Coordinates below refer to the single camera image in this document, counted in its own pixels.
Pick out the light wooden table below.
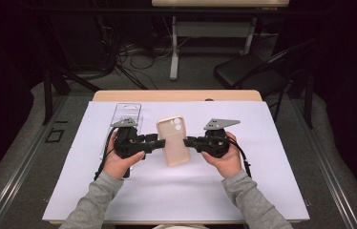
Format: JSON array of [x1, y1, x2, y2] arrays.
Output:
[[50, 89, 306, 226]]

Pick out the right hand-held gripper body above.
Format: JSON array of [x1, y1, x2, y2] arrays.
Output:
[[199, 118, 242, 159]]

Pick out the black floor plate frame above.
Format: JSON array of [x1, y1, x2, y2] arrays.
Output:
[[45, 128, 66, 144]]

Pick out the person's left hand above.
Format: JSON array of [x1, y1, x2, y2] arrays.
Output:
[[102, 130, 146, 180]]

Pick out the bundle of floor cables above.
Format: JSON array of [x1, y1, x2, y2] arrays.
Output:
[[101, 15, 175, 91]]

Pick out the white-legged desk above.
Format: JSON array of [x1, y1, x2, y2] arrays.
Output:
[[151, 0, 291, 81]]

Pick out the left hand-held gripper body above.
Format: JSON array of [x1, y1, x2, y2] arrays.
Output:
[[111, 117, 151, 160]]

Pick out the right hand-held gripper black cable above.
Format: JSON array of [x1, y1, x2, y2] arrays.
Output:
[[228, 137, 253, 178]]

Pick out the hand-held gripper black cable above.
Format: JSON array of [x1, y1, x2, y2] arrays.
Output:
[[228, 137, 253, 178], [94, 127, 118, 181]]

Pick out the left hand-held gripper black cable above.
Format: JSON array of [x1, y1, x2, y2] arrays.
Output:
[[94, 127, 118, 181]]

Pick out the white round object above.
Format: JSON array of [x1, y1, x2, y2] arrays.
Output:
[[152, 223, 209, 229]]

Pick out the person's right hand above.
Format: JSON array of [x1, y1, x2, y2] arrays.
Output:
[[200, 132, 243, 179]]

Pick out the metal floor rail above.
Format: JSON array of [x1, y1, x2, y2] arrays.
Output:
[[0, 94, 70, 229], [292, 96, 357, 229]]

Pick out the black metal stand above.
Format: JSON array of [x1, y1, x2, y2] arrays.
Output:
[[41, 66, 102, 126]]

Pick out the white table mat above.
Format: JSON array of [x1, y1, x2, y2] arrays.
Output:
[[42, 100, 310, 222]]

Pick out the beige phone case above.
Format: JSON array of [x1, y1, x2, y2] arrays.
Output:
[[156, 114, 192, 168]]

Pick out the black folding chair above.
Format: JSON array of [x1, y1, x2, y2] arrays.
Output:
[[213, 37, 316, 130]]

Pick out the clear plastic tray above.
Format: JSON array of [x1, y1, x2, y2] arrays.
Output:
[[99, 102, 144, 172]]

